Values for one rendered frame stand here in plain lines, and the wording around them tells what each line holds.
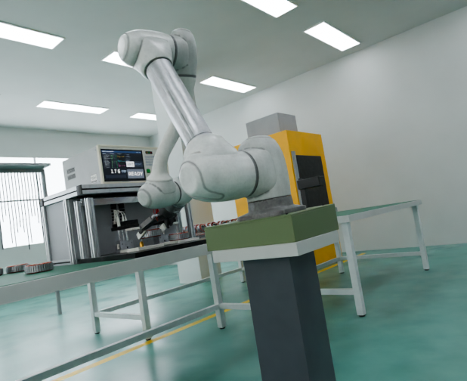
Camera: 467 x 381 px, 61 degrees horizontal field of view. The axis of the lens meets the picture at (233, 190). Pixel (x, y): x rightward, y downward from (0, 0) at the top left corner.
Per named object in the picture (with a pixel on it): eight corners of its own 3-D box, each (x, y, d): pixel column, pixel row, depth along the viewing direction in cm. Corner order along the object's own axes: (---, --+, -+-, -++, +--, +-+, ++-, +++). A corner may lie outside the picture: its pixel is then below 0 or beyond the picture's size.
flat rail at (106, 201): (187, 197, 234) (186, 193, 235) (90, 205, 187) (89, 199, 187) (185, 198, 235) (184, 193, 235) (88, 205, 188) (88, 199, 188)
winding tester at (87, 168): (170, 181, 231) (165, 147, 233) (103, 184, 198) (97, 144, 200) (131, 193, 256) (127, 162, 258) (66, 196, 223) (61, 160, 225)
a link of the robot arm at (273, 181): (301, 193, 137) (290, 130, 138) (264, 199, 125) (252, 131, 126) (269, 199, 149) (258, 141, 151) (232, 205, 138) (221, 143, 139)
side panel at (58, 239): (79, 263, 196) (71, 199, 198) (73, 264, 194) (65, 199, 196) (53, 266, 214) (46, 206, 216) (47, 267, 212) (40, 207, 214)
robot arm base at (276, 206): (313, 207, 142) (310, 192, 143) (280, 215, 125) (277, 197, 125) (270, 214, 154) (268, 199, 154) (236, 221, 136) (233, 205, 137)
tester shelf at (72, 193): (188, 188, 238) (187, 181, 238) (81, 193, 186) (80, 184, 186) (143, 199, 266) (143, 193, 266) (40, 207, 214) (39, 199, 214)
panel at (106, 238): (177, 240, 244) (171, 192, 246) (75, 259, 194) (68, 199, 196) (177, 240, 245) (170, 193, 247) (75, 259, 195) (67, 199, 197)
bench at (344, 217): (434, 268, 426) (421, 199, 432) (366, 318, 285) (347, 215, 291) (339, 272, 497) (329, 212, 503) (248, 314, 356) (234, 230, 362)
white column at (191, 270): (222, 277, 626) (191, 73, 650) (202, 283, 591) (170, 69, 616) (200, 277, 658) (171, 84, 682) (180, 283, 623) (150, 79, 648)
